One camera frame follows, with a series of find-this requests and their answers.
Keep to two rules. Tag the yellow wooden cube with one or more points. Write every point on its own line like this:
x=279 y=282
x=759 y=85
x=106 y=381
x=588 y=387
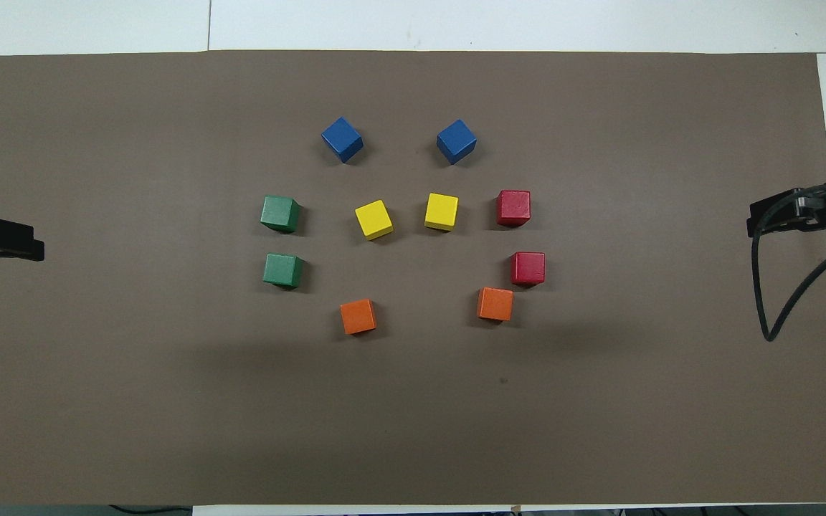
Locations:
x=373 y=218
x=442 y=211

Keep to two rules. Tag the green wooden cube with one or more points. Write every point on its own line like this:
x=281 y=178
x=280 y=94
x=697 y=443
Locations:
x=280 y=213
x=283 y=270

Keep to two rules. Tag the blue wooden cube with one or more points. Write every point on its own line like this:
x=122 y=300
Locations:
x=456 y=141
x=342 y=139

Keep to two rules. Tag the brown paper table mat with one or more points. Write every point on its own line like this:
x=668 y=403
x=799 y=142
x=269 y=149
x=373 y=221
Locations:
x=413 y=416

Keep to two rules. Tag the orange wooden cube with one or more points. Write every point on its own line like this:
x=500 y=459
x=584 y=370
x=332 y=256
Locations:
x=495 y=304
x=358 y=316

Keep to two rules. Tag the red wooden cube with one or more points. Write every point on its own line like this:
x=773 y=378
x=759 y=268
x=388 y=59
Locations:
x=528 y=268
x=513 y=208

